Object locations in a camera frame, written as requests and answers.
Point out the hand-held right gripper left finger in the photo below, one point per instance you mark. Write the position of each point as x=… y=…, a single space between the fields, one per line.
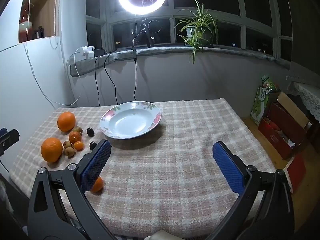
x=96 y=166

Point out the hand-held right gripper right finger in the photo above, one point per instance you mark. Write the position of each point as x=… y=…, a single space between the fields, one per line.
x=228 y=170

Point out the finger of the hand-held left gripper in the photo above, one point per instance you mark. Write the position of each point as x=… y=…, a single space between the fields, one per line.
x=10 y=138
x=2 y=131

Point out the small mandarin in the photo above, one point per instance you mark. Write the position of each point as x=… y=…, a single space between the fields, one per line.
x=78 y=145
x=98 y=185

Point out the dark plum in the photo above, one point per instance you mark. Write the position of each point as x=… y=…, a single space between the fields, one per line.
x=93 y=145
x=90 y=131

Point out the brown longan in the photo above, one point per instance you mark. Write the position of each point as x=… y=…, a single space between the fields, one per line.
x=69 y=152
x=67 y=144

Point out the medium mandarin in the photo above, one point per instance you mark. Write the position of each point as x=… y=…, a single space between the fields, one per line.
x=75 y=137

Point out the green plum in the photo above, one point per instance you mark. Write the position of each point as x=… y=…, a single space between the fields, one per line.
x=77 y=129

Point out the large round orange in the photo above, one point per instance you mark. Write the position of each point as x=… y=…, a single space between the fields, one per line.
x=51 y=149

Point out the white floral plate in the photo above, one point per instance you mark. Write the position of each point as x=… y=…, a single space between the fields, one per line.
x=125 y=125

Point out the large oval orange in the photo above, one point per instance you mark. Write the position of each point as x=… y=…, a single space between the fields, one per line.
x=66 y=121

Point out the checked blanket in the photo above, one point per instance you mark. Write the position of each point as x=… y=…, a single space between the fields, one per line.
x=162 y=170

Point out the flat red box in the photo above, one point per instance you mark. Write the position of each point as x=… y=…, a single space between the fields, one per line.
x=297 y=172

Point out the green bag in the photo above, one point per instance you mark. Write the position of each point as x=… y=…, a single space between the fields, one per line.
x=261 y=102

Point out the brown cardboard box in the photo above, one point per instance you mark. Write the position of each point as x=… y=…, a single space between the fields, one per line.
x=292 y=107

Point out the red and white vase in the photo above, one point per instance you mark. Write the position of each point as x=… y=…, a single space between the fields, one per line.
x=25 y=28

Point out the dark container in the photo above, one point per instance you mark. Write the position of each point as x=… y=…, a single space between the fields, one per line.
x=39 y=33

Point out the white lace cloth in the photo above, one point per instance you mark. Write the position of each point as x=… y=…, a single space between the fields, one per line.
x=308 y=97

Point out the black power adapter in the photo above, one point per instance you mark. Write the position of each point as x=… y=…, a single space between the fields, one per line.
x=99 y=52

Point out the white charger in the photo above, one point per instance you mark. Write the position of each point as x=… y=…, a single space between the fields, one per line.
x=87 y=51

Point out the wooden shelf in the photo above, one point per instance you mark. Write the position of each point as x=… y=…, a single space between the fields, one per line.
x=46 y=10

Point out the potted spider plant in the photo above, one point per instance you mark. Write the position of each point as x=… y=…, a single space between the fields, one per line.
x=197 y=27

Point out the white framed window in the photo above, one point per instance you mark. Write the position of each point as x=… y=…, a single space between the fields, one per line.
x=243 y=12

